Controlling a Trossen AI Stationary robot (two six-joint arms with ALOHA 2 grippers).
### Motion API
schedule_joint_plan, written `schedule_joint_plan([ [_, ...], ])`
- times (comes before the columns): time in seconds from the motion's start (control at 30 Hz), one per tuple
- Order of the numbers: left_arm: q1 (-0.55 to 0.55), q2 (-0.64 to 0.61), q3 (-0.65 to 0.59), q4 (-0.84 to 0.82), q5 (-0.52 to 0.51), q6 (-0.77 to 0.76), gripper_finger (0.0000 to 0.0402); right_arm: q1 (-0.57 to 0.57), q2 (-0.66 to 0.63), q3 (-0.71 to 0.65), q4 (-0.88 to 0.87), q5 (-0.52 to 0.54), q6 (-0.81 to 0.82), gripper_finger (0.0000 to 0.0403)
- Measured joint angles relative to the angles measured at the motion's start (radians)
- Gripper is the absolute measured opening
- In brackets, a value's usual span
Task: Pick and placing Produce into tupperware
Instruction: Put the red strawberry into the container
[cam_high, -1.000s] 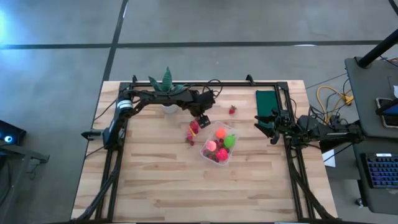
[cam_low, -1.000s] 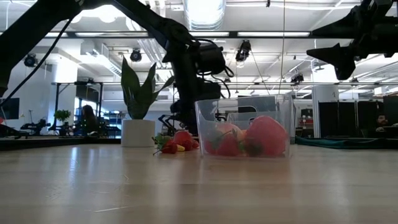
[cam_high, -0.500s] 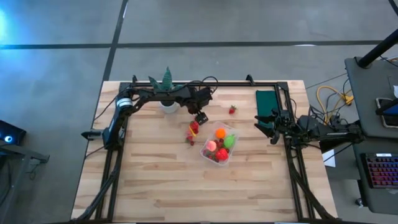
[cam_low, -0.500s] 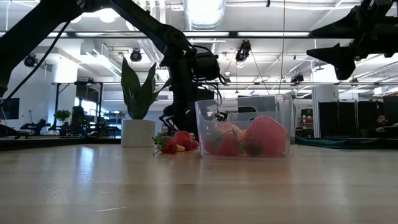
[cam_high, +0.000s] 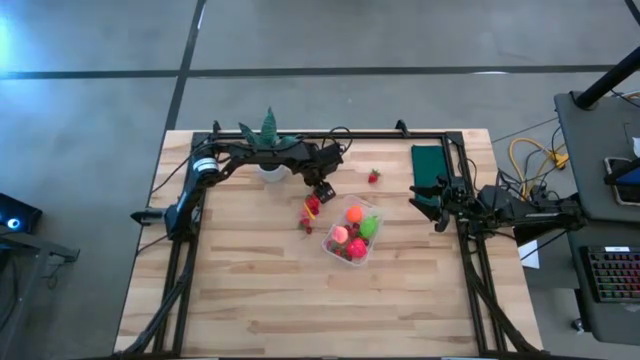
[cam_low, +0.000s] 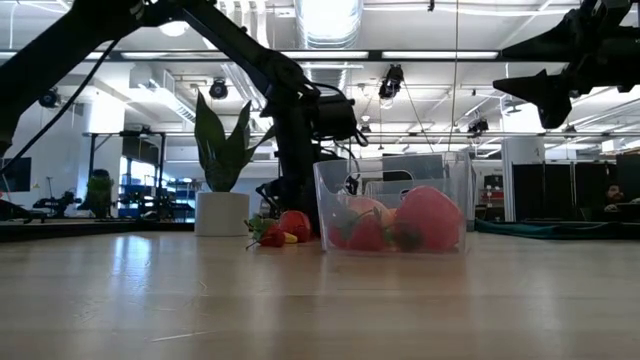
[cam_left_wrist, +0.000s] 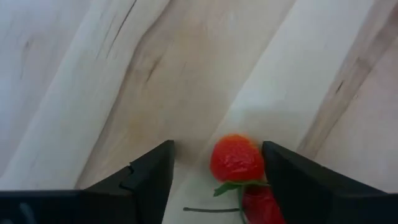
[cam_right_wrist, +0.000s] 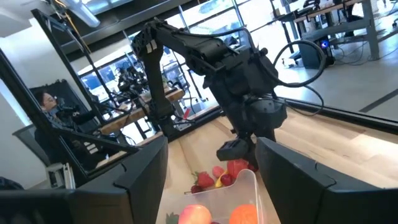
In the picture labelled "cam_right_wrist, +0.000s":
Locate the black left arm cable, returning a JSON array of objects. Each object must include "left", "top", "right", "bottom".
[{"left": 270, "top": 39, "right": 328, "bottom": 118}]

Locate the pink yellow peach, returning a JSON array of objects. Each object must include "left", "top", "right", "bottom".
[{"left": 178, "top": 204, "right": 213, "bottom": 224}]

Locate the red apple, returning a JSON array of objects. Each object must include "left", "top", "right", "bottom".
[{"left": 226, "top": 159, "right": 249, "bottom": 179}]

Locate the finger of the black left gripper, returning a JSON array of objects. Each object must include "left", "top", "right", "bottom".
[
  {"left": 216, "top": 138, "right": 251, "bottom": 162},
  {"left": 247, "top": 136, "right": 259, "bottom": 170}
]

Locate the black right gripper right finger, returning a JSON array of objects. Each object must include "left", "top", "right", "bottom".
[{"left": 254, "top": 136, "right": 398, "bottom": 224}]

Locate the white tube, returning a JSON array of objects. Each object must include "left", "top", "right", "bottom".
[{"left": 60, "top": 0, "right": 101, "bottom": 28}]

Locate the grey workbench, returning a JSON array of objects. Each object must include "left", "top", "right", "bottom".
[{"left": 294, "top": 0, "right": 381, "bottom": 60}]

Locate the yellow banana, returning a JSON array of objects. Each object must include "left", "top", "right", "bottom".
[{"left": 214, "top": 170, "right": 229, "bottom": 189}]

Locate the red cherry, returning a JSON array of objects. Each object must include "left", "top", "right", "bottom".
[{"left": 183, "top": 185, "right": 203, "bottom": 195}]

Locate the seated person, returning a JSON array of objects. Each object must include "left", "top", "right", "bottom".
[{"left": 32, "top": 89, "right": 94, "bottom": 134}]

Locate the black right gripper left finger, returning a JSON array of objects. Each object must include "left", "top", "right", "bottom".
[{"left": 0, "top": 135, "right": 169, "bottom": 224}]

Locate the clear plastic tupperware container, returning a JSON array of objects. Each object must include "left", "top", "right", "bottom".
[{"left": 183, "top": 169, "right": 266, "bottom": 224}]

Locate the black computer tower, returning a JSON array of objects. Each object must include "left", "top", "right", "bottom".
[{"left": 297, "top": 34, "right": 336, "bottom": 70}]

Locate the wooden desk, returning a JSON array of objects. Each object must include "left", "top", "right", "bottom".
[{"left": 98, "top": 88, "right": 187, "bottom": 135}]

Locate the orange fruit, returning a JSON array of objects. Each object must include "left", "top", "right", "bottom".
[{"left": 229, "top": 203, "right": 259, "bottom": 224}]

